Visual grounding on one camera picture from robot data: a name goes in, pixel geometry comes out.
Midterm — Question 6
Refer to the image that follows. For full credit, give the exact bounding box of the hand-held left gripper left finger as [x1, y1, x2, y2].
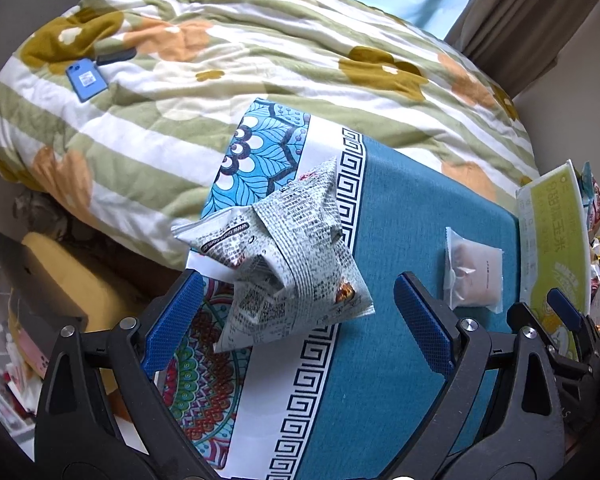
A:
[34, 269, 217, 480]

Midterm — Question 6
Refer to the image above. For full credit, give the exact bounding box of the white and red snack packet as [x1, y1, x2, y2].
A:
[584, 180, 600, 233]

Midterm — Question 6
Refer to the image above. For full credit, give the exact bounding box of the green and white cardboard box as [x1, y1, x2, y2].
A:
[515, 159, 600, 362]

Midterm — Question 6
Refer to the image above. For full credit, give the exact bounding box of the clear packet of brown buns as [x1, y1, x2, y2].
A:
[444, 226, 506, 314]

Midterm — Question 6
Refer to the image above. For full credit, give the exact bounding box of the beige curtain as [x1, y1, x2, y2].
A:
[444, 0, 600, 88]

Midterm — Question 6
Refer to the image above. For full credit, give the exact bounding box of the dark smartphone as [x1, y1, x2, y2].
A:
[95, 48, 137, 66]

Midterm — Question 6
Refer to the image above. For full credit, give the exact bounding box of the teal patterned mat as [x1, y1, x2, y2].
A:
[160, 97, 527, 480]

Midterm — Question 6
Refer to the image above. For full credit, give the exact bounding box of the yellow cushion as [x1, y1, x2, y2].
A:
[21, 231, 152, 411]

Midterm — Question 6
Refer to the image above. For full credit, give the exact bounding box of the floral striped blanket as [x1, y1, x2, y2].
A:
[0, 0, 542, 282]

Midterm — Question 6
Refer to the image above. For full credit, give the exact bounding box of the newsprint pattern snack packet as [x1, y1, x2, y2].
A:
[171, 155, 377, 354]

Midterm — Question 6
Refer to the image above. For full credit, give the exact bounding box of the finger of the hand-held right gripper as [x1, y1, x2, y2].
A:
[506, 301, 557, 357]
[546, 287, 600, 367]

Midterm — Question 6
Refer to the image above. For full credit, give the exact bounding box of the dark cloth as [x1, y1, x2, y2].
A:
[11, 191, 83, 242]

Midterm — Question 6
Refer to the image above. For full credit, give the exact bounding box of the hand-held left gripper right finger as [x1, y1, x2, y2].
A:
[394, 271, 569, 480]

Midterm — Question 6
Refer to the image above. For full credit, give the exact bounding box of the blue smartphone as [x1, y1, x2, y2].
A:
[65, 58, 110, 104]

